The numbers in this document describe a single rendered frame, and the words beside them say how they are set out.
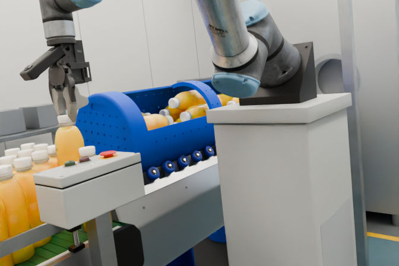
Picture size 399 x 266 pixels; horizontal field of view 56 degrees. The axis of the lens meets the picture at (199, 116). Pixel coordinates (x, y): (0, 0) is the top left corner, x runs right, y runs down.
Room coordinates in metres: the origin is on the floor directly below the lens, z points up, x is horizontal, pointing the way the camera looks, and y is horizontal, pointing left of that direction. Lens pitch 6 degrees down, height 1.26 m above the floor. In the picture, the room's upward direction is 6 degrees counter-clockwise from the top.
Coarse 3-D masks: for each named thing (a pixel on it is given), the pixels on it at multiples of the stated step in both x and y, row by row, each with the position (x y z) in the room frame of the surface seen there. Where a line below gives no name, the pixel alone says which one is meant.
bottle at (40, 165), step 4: (36, 160) 0.93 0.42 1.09; (40, 160) 0.93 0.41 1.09; (44, 160) 0.93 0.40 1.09; (36, 164) 0.93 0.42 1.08; (40, 164) 0.92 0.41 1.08; (44, 164) 0.93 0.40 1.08; (48, 164) 0.93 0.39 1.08; (52, 164) 0.94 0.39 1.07; (32, 168) 0.92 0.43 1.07; (36, 168) 0.92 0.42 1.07; (40, 168) 0.92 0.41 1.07; (44, 168) 0.92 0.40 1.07; (48, 168) 0.93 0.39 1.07; (52, 168) 0.94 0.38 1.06
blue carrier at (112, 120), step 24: (96, 96) 1.15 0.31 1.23; (120, 96) 1.15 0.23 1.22; (144, 96) 1.43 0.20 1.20; (168, 96) 1.56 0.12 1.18; (216, 96) 1.44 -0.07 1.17; (96, 120) 1.16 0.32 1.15; (120, 120) 1.09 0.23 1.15; (144, 120) 1.12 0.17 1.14; (192, 120) 1.29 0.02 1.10; (96, 144) 1.18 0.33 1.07; (120, 144) 1.10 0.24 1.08; (144, 144) 1.10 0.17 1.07; (168, 144) 1.19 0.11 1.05; (192, 144) 1.31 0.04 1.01; (144, 168) 1.16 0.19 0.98
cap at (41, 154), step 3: (42, 150) 0.96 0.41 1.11; (45, 150) 0.95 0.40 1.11; (33, 153) 0.93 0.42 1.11; (36, 153) 0.92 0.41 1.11; (39, 153) 0.93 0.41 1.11; (42, 153) 0.93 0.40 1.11; (45, 153) 0.93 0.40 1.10; (33, 156) 0.93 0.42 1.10; (36, 156) 0.92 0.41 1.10; (39, 156) 0.92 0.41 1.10; (42, 156) 0.93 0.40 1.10; (45, 156) 0.93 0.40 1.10; (48, 156) 0.95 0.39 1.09; (33, 159) 0.93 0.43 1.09; (36, 159) 0.92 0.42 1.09; (39, 159) 0.93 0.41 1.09
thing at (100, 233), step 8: (104, 216) 0.77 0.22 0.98; (88, 224) 0.77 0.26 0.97; (96, 224) 0.75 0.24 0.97; (104, 224) 0.77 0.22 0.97; (88, 232) 0.77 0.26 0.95; (96, 232) 0.75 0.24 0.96; (104, 232) 0.77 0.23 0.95; (112, 232) 0.78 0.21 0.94; (88, 240) 0.77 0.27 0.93; (96, 240) 0.76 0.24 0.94; (104, 240) 0.76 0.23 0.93; (112, 240) 0.78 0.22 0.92; (96, 248) 0.76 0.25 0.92; (104, 248) 0.76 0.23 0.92; (112, 248) 0.78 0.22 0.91; (96, 256) 0.76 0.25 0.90; (104, 256) 0.76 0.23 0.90; (112, 256) 0.77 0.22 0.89; (96, 264) 0.76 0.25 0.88; (104, 264) 0.76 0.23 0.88; (112, 264) 0.77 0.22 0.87
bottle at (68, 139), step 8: (64, 128) 0.95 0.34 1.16; (72, 128) 0.96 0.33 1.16; (56, 136) 0.95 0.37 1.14; (64, 136) 0.94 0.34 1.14; (72, 136) 0.95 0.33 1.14; (80, 136) 0.96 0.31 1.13; (56, 144) 0.94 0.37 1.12; (64, 144) 0.94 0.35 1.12; (72, 144) 0.94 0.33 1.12; (80, 144) 0.96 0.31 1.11; (56, 152) 0.95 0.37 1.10; (64, 152) 0.94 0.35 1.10; (72, 152) 0.94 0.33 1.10; (64, 160) 0.94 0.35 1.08
